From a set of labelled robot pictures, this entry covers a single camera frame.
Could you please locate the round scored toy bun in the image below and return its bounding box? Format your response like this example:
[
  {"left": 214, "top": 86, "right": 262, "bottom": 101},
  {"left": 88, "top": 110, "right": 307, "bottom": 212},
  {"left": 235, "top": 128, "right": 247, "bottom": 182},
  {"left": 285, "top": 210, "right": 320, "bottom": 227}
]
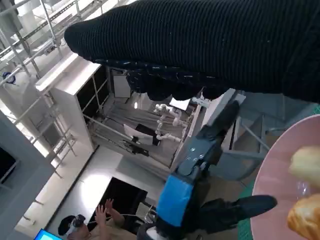
[{"left": 288, "top": 146, "right": 320, "bottom": 181}]

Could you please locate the laptop with blue screen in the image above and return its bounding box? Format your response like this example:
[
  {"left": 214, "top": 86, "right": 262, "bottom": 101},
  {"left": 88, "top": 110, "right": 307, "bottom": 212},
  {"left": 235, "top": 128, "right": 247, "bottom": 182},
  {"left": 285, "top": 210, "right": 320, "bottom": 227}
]
[{"left": 33, "top": 228, "right": 57, "bottom": 240}]

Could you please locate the large black screen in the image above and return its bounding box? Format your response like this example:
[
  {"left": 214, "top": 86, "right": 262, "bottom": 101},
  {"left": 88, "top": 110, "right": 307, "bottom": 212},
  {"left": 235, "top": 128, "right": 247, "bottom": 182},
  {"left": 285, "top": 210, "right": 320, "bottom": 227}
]
[{"left": 86, "top": 176, "right": 148, "bottom": 231}]

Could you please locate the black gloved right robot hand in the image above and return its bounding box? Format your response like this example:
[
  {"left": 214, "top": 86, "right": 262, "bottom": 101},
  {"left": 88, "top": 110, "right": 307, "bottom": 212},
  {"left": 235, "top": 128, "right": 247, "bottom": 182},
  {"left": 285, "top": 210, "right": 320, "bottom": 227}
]
[{"left": 63, "top": 0, "right": 320, "bottom": 104}]

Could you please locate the white metal frame rack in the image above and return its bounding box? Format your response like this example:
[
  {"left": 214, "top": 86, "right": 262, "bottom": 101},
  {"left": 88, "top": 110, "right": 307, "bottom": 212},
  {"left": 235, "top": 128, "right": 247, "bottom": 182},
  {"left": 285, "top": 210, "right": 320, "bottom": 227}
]
[{"left": 0, "top": 0, "right": 113, "bottom": 178}]

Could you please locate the white flat panel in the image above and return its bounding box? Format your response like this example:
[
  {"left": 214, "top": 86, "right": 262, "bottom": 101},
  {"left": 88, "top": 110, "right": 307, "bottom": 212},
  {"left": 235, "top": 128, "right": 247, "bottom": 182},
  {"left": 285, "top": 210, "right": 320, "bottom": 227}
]
[{"left": 169, "top": 97, "right": 191, "bottom": 111}]

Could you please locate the dark wall monitor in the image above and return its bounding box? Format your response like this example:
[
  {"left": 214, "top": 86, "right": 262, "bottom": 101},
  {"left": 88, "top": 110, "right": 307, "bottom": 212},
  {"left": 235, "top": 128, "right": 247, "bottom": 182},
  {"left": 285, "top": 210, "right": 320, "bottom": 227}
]
[{"left": 0, "top": 146, "right": 17, "bottom": 185}]

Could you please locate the white sheet on stand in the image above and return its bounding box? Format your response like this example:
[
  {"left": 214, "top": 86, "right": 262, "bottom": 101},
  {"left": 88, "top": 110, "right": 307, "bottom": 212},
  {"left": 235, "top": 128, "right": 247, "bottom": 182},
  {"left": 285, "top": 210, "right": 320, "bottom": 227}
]
[{"left": 123, "top": 123, "right": 157, "bottom": 146}]

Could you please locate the person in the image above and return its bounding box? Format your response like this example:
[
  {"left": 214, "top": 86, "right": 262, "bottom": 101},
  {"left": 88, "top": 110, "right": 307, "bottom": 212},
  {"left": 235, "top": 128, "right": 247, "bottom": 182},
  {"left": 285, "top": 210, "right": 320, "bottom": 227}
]
[{"left": 58, "top": 198, "right": 141, "bottom": 240}]

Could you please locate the white shelf cabinet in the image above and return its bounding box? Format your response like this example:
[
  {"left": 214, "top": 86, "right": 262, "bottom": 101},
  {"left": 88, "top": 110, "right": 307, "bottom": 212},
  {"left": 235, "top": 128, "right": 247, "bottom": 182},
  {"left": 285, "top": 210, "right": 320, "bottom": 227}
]
[{"left": 36, "top": 53, "right": 111, "bottom": 157}]

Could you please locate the blue ring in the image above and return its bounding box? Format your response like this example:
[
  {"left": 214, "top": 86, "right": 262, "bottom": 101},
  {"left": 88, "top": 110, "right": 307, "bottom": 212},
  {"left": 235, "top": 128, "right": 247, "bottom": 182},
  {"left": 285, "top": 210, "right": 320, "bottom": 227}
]
[{"left": 1, "top": 71, "right": 16, "bottom": 85}]

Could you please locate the toy bread with orange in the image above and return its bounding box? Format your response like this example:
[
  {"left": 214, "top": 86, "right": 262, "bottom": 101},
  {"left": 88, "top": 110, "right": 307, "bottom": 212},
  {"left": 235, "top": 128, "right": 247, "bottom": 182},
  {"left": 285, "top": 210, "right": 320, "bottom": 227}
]
[{"left": 286, "top": 194, "right": 320, "bottom": 240}]

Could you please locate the pink bowl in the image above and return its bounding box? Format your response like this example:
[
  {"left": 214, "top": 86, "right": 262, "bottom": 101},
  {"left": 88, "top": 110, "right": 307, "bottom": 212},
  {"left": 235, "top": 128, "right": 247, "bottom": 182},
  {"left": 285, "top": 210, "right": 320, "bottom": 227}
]
[{"left": 251, "top": 114, "right": 320, "bottom": 240}]

